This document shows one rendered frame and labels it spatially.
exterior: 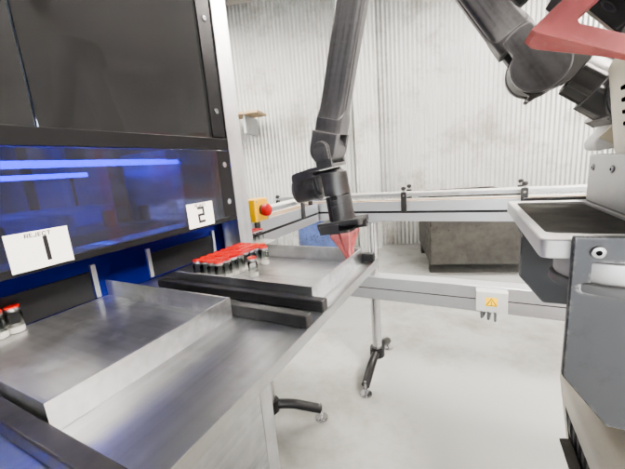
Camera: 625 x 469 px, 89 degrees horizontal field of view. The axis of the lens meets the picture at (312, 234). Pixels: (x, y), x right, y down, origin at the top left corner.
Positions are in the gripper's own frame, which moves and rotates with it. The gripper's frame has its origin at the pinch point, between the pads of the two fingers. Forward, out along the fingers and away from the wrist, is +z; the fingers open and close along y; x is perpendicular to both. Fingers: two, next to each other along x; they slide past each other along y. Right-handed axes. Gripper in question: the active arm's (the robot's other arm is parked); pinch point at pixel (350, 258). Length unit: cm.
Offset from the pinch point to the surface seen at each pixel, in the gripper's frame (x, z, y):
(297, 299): 22.4, 0.4, 1.2
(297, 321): 28.0, 1.7, -1.7
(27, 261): 43, -15, 35
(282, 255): -5.4, -1.0, 21.8
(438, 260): -249, 73, 17
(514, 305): -84, 48, -34
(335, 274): 10.5, 0.1, -0.8
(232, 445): 8, 51, 44
